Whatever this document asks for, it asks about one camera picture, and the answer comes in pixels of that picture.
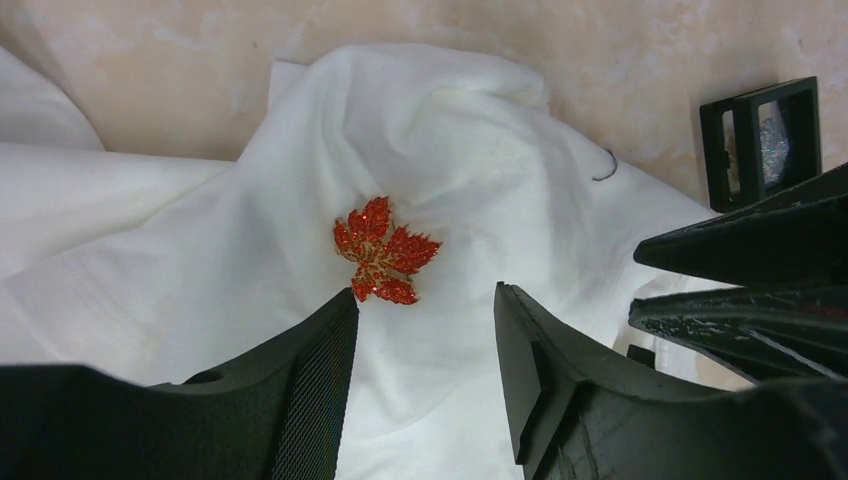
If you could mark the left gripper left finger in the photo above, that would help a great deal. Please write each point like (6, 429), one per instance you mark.
(274, 412)

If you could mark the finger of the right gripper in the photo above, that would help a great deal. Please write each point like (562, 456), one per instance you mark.
(761, 335)
(797, 237)

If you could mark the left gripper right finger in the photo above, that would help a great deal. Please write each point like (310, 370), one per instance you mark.
(578, 410)

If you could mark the white t-shirt garment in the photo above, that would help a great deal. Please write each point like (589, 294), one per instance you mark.
(154, 268)

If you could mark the black box with blue brooch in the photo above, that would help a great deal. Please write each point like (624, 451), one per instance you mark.
(777, 138)

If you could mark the black empty display frame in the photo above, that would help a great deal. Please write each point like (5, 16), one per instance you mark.
(719, 150)

